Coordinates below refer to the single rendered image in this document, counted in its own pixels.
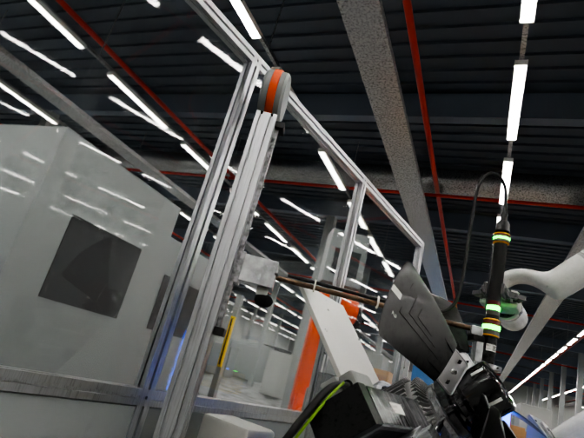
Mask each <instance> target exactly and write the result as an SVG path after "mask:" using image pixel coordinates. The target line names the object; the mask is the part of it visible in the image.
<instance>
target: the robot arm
mask: <svg viewBox="0 0 584 438"><path fill-rule="evenodd" d="M516 284H527V285H531V286H534V287H536V288H538V289H539V290H541V291H542V292H544V293H545V294H547V295H548V296H550V297H551V298H553V299H555V300H562V299H565V298H567V297H569V296H570V295H572V294H574V293H575V292H577V291H579V290H581V289H583V288H584V249H583V250H582V251H581V252H579V253H578V254H576V255H574V256H572V257H571V258H569V259H568V260H566V261H565V262H563V263H562V264H560V265H558V266H557V267H555V268H554V269H551V270H549V271H547V272H540V271H536V270H532V269H510V270H508V271H505V272H504V279H503V284H502V285H501V312H500V318H499V320H500V322H501V325H502V326H503V327H504V328H505V329H507V330H511V331H518V330H521V329H523V328H524V327H525V326H526V325H527V323H528V314H527V312H526V310H525V309H524V308H523V306H522V304H521V303H522V302H525V301H526V296H524V295H520V293H519V292H518V291H514V290H511V289H509V288H510V287H512V286H514V285H516ZM487 288H488V282H484V284H483V285H481V288H480V289H479V290H473V294H472V295H475V296H478V297H480V298H481V299H480V304H481V305H482V306H483V307H484V308H485V303H486V295H487ZM540 425H541V427H542V428H543V430H544V431H545V433H546V434H547V436H548V437H549V438H584V410H582V411H581V412H580V413H579V414H577V415H575V416H573V417H572V418H570V419H568V420H567V421H565V422H563V423H562V424H561V425H559V426H558V427H556V428H554V429H552V430H551V429H550V428H549V427H548V426H547V425H546V424H545V423H544V422H543V421H542V422H540Z"/></svg>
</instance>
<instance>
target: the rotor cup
mask: <svg viewBox="0 0 584 438"><path fill-rule="evenodd" d="M480 368H483V370H482V371H480V372H479V373H477V374H475V375H472V376H471V374H472V373H473V372H475V371H476V370H478V369H480ZM497 382H499V383H500V384H501V387H500V386H499V384H498V383H497ZM434 389H435V393H436V395H437V397H438V399H439V402H440V404H441V405H442V407H443V409H444V411H445V412H446V414H447V416H448V418H449V420H450V421H451V422H452V423H453V425H454V426H455V428H456V429H457V430H458V432H459V433H460V434H461V435H462V437H463V438H473V437H472V434H471V430H470V429H471V426H472V423H473V422H472V415H473V414H475V413H476V410H477V407H478V404H479V401H480V399H481V394H482V393H483V394H484V395H485V396H486V397H487V399H488V403H490V402H493V401H495V400H497V399H499V398H502V400H503V401H500V402H498V403H496V404H495V405H493V406H495V407H496V408H497V409H498V410H499V412H500V414H501V417H503V416H505V415H508V414H510V413H512V412H514V411H515V410H516V405H515V403H514V400H513V398H512V397H511V395H510V394H509V392H508V391H507V389H506V387H505V386H504V384H503V383H502V381H501V380H500V378H499V377H498V375H497V374H496V373H495V372H494V370H493V369H492V368H491V367H490V365H489V364H488V363H487V362H485V361H482V362H478V363H477V364H475V365H474V366H472V367H470V368H468V369H467V371H466V372H465V374H464V376H463V377H462V378H461V381H460V382H459V384H458V386H457V388H456V389H455V391H454V393H453V394H452V395H451V396H448V395H447V394H446V393H445V391H444V390H443V389H442V388H441V386H440V385H439V384H438V383H437V382H436V381H434Z"/></svg>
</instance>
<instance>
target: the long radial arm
mask: <svg viewBox="0 0 584 438"><path fill-rule="evenodd" d="M365 387H366V389H367V391H368V394H369V396H370V398H371V400H372V402H373V404H374V406H375V409H376V411H377V414H378V415H379V417H380V419H381V421H382V426H380V427H379V428H376V429H375V430H373V431H371V432H369V433H367V434H366V435H364V436H362V437H360V438H399V437H401V436H403V435H405V434H406V433H408V432H410V431H412V430H413V429H415V428H417V427H419V426H421V427H422V428H425V427H427V426H429V424H428V421H427V419H426V417H425V416H424V414H423V413H422V411H421V408H420V406H419V404H418V402H417V400H413V399H410V398H407V397H404V396H401V395H396V394H393V393H389V392H387V391H384V390H380V389H378V388H372V387H370V386H365Z"/></svg>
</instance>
